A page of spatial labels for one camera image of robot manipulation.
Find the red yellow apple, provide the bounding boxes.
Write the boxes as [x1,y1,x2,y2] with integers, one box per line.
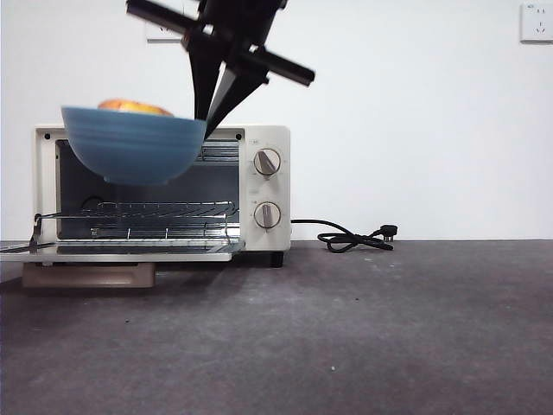
[97,98,175,118]

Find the blue ribbed bowl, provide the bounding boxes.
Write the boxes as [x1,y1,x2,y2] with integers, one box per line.
[60,105,208,186]

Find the glass oven door with handle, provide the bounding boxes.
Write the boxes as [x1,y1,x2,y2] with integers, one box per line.
[0,239,247,290]

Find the beige round oven knob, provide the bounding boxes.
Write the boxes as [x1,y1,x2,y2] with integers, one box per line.
[253,149,282,178]
[253,201,282,233]

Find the cream Toshiba toaster oven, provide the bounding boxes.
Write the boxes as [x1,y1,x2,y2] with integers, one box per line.
[33,124,291,269]

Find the white wall socket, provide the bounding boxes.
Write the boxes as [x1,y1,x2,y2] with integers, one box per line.
[145,23,187,44]
[519,3,553,43]

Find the metal wire oven rack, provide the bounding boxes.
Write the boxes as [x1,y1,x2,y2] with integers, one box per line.
[28,201,238,254]

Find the black power cable with plug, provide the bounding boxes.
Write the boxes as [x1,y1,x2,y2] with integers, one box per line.
[289,219,398,254]

